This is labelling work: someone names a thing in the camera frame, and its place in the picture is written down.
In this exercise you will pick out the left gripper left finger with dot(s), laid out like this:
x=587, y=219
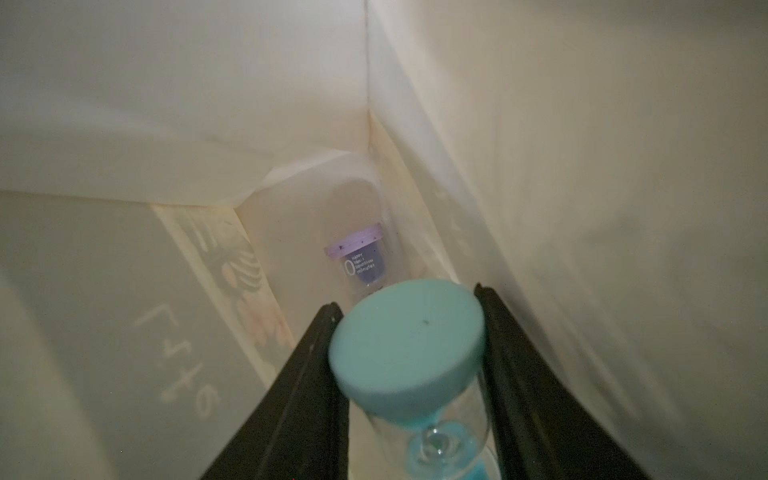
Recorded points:
x=300, y=429

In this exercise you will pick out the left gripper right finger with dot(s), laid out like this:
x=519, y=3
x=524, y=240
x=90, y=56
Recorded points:
x=540, y=430

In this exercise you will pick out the teal hourglass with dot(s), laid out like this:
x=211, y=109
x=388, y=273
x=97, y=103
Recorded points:
x=410, y=357

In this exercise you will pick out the purple hourglass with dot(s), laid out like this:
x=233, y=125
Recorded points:
x=361, y=256

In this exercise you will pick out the cream canvas tote bag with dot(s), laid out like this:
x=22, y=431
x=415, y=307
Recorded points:
x=171, y=172

